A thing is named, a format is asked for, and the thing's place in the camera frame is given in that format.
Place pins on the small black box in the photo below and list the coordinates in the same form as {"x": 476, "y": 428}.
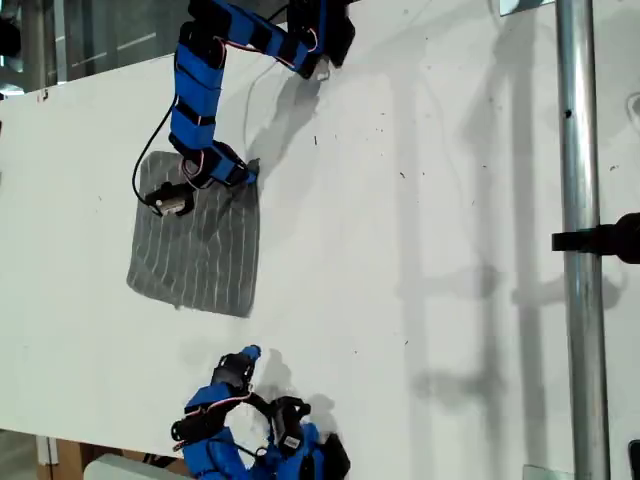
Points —
{"x": 635, "y": 456}

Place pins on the wooden table leg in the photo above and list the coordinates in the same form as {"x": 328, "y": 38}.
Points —
{"x": 69, "y": 460}

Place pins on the grey striped towel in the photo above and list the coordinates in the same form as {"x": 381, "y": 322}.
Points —
{"x": 200, "y": 260}

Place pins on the black round object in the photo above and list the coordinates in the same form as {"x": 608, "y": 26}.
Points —
{"x": 9, "y": 37}

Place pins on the white leg bracket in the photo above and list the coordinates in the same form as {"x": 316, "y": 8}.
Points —
{"x": 46, "y": 450}

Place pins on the black camera box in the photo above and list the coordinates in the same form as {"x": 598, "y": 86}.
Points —
{"x": 289, "y": 425}
{"x": 171, "y": 199}

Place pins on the black clamp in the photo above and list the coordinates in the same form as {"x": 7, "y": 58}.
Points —
{"x": 600, "y": 240}

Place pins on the white box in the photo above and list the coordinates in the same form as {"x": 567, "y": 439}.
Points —
{"x": 130, "y": 470}

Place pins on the steel post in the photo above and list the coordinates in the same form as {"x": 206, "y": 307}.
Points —
{"x": 580, "y": 150}

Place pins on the short black camera stalk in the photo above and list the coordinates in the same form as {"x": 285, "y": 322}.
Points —
{"x": 199, "y": 186}
{"x": 261, "y": 404}

